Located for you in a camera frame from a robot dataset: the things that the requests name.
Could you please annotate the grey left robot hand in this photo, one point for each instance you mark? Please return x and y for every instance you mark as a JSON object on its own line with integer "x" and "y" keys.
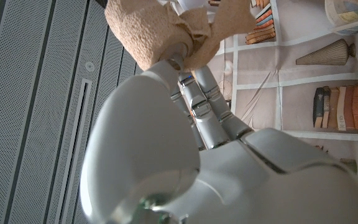
{"x": 228, "y": 180}

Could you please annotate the printed bookshelf backdrop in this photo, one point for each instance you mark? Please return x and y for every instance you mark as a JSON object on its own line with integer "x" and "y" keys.
{"x": 306, "y": 77}

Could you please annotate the rolled colourful map poster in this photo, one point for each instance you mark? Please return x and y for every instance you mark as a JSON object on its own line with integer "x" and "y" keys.
{"x": 353, "y": 15}

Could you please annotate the dark perforated panel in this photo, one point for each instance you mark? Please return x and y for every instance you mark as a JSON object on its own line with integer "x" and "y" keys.
{"x": 26, "y": 109}

